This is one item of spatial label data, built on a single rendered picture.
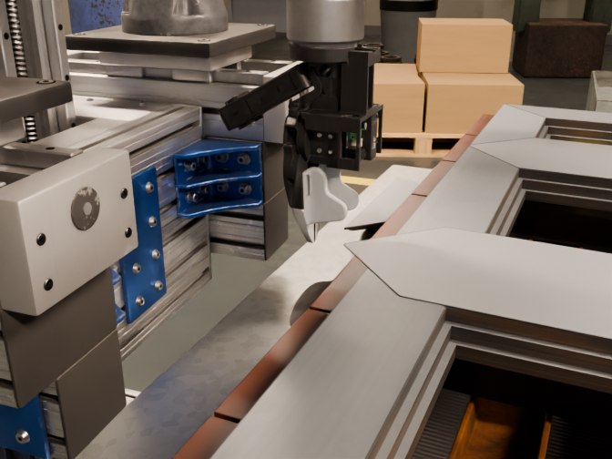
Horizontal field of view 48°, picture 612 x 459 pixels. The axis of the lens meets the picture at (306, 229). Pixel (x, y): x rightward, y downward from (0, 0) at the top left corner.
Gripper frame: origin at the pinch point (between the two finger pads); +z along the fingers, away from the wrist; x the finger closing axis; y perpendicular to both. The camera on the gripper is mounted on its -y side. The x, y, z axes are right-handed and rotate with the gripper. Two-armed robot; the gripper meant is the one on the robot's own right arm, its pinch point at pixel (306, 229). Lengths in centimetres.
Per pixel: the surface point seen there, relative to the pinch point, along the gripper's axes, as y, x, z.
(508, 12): -80, 693, 38
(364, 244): 6.8, 0.0, 0.6
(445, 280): 16.7, -5.0, 0.6
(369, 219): -6.0, 40.3, 14.5
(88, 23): -218, 223, 9
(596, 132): 27, 68, 2
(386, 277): 11.4, -6.6, 0.6
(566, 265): 26.9, 3.3, 0.7
